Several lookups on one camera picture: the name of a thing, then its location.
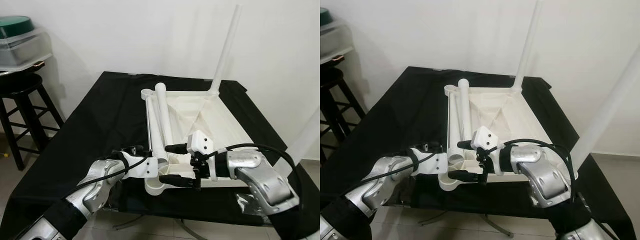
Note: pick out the clear tape piece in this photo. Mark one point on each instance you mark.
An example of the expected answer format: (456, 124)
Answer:
(247, 202)

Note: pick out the green pot lid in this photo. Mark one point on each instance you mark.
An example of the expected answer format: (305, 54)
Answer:
(325, 17)
(15, 27)

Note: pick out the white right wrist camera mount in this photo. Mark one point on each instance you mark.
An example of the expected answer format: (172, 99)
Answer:
(200, 142)
(484, 137)

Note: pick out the clear plastic storage box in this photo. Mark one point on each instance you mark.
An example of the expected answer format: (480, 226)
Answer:
(335, 42)
(25, 52)

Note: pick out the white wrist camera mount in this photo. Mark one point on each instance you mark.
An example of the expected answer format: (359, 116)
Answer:
(142, 165)
(484, 137)
(200, 142)
(432, 162)

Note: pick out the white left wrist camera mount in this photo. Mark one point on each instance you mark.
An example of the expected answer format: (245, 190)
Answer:
(432, 162)
(142, 165)

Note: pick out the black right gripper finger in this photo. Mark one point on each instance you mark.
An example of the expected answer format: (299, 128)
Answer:
(465, 176)
(175, 181)
(176, 148)
(466, 144)

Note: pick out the white plastic children table top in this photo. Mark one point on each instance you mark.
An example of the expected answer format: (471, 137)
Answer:
(505, 112)
(210, 117)

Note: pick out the black tablecloth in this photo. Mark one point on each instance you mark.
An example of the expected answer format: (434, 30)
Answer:
(400, 115)
(100, 115)

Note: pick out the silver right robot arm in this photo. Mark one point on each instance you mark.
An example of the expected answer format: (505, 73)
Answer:
(545, 175)
(260, 180)

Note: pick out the black round stool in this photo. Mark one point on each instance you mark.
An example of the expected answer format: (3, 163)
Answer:
(20, 85)
(330, 77)

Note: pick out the white plastic table leg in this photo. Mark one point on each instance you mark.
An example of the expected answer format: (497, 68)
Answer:
(465, 115)
(149, 125)
(305, 140)
(162, 120)
(225, 50)
(527, 45)
(452, 122)
(605, 120)

